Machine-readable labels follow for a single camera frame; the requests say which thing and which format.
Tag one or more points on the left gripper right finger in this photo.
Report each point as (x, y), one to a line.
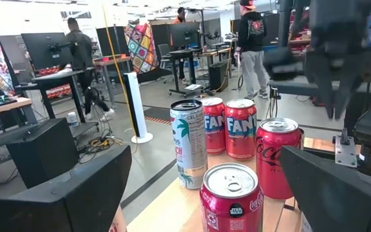
(340, 206)

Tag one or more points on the grey desk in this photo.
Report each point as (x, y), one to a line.
(285, 87)

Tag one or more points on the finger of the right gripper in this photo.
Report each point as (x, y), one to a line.
(348, 83)
(322, 83)

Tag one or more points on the red Coca-Cola Zero can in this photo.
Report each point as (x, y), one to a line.
(272, 161)

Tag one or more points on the colourful patchwork quilt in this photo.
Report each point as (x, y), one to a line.
(142, 48)

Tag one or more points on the red tool cabinet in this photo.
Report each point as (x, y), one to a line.
(56, 91)

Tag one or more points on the black standing desk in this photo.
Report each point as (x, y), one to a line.
(182, 53)

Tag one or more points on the white plastic bottle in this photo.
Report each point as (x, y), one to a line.
(72, 118)

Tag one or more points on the wooden worktable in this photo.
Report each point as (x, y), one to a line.
(2, 106)

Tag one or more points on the black equipment case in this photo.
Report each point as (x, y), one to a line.
(43, 151)

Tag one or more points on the wooden shelf with black legs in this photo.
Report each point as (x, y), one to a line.
(172, 212)

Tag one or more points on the black office chair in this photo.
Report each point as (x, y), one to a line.
(165, 56)

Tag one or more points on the person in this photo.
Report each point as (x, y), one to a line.
(252, 38)
(180, 16)
(80, 54)

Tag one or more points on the white Celsius can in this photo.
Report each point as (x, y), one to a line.
(188, 145)

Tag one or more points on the wooden workbench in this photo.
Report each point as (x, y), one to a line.
(111, 59)

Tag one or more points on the black waste bin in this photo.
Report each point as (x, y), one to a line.
(218, 76)

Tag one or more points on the red Fanta strawberry can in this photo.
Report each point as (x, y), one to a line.
(241, 132)
(214, 129)

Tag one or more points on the black computer monitor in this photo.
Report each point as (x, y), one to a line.
(184, 33)
(43, 48)

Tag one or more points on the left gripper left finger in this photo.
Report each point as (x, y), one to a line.
(60, 209)

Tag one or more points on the white tower fan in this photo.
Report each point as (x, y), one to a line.
(135, 106)

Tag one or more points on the black mat with orange-striped edge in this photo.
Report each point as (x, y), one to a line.
(158, 115)

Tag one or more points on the black monitor pole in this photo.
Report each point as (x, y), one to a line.
(283, 22)

